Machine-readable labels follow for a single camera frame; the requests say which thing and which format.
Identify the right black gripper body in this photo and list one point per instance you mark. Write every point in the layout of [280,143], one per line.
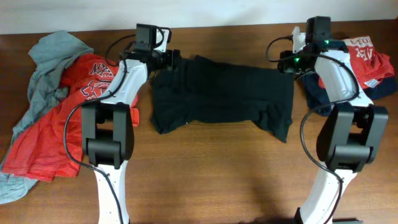
[295,63]

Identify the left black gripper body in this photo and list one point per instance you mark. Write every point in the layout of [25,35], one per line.
[166,60]

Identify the black t-shirt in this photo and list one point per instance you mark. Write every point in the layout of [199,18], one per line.
[214,92]

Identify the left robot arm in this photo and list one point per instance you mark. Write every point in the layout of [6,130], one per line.
[106,123]

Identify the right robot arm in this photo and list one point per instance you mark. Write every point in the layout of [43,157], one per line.
[352,133]

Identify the folded navy t-shirt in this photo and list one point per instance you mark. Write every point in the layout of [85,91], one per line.
[317,96]

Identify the folded red printed t-shirt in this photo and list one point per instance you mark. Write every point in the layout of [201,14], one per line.
[373,70]

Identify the grey t-shirt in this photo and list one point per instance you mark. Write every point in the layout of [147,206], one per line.
[52,55]

